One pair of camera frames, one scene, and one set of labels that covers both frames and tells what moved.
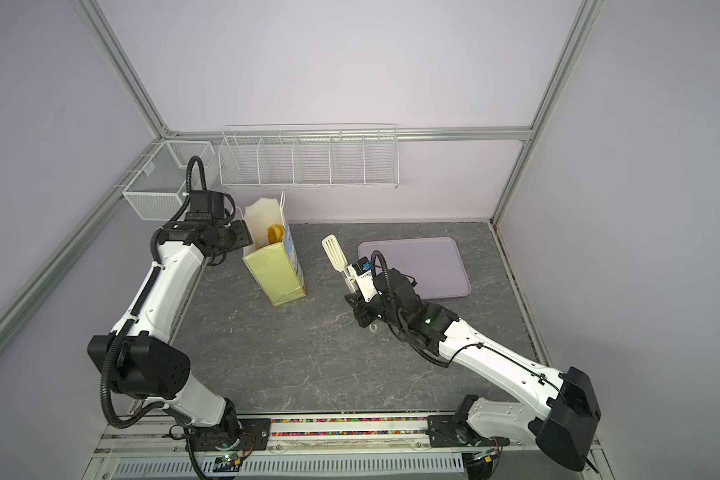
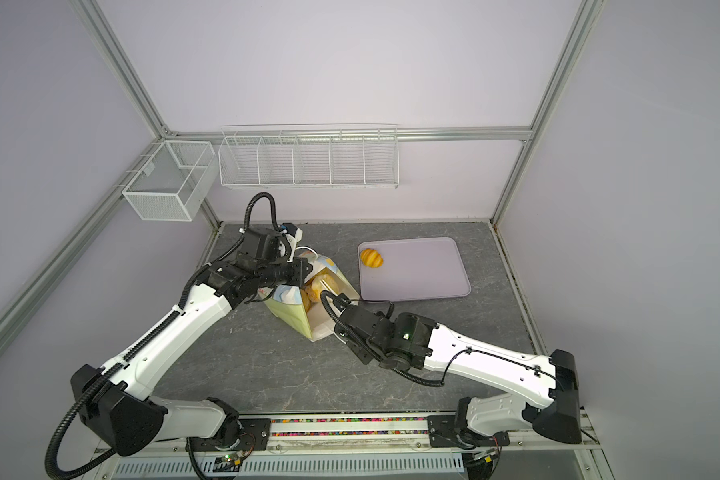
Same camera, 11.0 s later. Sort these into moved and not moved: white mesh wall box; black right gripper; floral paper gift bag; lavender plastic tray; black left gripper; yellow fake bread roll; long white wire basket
Moved: black right gripper; yellow fake bread roll; floral paper gift bag; black left gripper
Not moved: white mesh wall box; lavender plastic tray; long white wire basket
